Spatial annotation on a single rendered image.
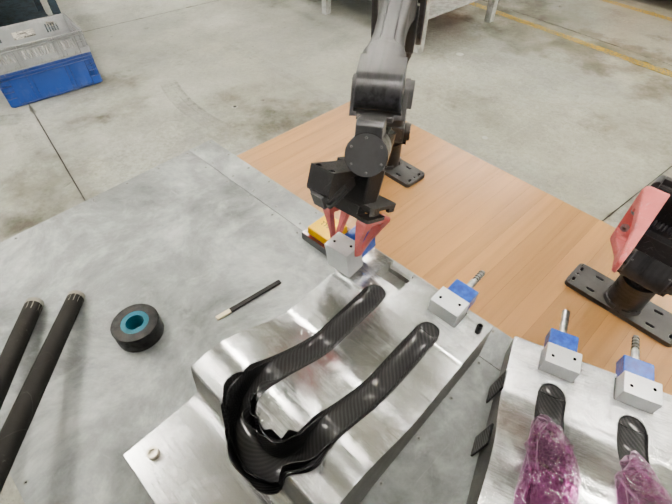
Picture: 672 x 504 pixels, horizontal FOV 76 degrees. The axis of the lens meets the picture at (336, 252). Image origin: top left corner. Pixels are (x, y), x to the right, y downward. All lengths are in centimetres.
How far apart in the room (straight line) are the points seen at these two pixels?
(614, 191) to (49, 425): 257
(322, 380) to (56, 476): 40
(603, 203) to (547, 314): 176
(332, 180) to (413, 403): 33
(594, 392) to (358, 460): 38
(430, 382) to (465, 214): 49
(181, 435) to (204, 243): 43
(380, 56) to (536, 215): 58
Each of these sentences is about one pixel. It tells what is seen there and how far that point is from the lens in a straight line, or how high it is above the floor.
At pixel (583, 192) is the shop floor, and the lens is 264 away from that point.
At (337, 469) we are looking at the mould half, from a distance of 56.
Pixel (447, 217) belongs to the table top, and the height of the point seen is 80.
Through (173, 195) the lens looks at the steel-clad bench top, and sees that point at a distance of 111.
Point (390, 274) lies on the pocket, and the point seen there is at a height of 86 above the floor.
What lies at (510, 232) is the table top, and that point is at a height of 80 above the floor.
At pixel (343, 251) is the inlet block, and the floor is 96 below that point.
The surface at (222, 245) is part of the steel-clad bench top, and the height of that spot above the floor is 80.
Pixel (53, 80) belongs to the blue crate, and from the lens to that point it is 365.
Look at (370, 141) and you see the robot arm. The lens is 57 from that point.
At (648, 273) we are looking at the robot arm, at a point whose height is 93.
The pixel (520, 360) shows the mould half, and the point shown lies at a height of 86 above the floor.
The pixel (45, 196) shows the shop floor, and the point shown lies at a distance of 273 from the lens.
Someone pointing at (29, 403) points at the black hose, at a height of 88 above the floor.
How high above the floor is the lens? 147
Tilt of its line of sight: 48 degrees down
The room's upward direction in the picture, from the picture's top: straight up
